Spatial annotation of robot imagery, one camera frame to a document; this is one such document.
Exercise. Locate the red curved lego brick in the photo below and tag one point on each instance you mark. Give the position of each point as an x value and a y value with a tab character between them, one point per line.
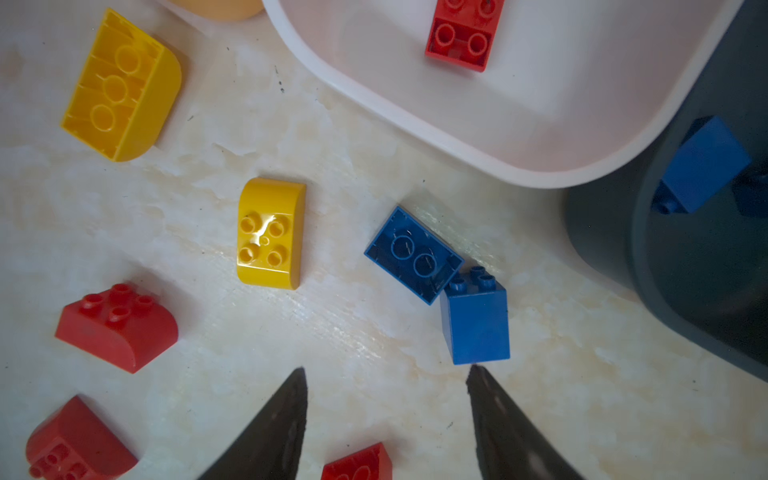
119	326

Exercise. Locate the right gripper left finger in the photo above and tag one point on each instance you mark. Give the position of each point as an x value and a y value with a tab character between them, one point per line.
270	446

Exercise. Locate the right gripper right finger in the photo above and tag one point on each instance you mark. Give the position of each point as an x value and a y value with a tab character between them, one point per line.
509	446

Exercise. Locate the white plastic container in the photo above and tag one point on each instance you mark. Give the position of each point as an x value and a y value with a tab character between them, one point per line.
573	90

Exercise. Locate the red lego brick front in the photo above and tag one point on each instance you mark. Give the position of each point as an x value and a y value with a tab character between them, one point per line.
74	443

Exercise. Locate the blue cube lego brick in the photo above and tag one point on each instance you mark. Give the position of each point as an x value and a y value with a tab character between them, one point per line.
474	314

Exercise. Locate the yellow lego brick upright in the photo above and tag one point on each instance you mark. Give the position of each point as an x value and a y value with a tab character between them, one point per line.
125	92

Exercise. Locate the dark teal plastic container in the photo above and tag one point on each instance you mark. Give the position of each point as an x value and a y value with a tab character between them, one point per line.
702	274

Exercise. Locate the blue flat lego brick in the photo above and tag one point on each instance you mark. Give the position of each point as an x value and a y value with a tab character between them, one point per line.
414	255

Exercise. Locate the red lego brick angled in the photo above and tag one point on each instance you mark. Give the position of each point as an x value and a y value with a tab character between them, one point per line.
372	463

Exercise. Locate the yellow plastic container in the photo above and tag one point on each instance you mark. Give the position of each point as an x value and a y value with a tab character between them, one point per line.
222	10

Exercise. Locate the yellow curved lego brick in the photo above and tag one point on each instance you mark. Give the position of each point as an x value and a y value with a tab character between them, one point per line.
270	225

